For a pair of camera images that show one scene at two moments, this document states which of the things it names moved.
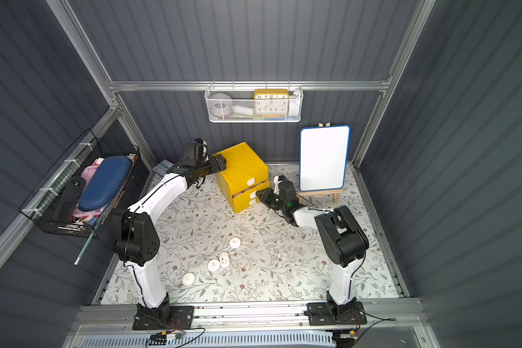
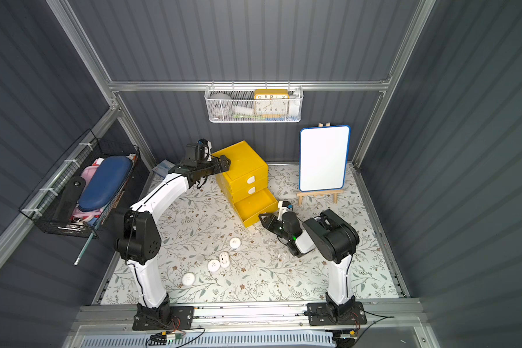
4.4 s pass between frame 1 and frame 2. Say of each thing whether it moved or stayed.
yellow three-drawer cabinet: moved
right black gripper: moved
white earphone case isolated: stayed
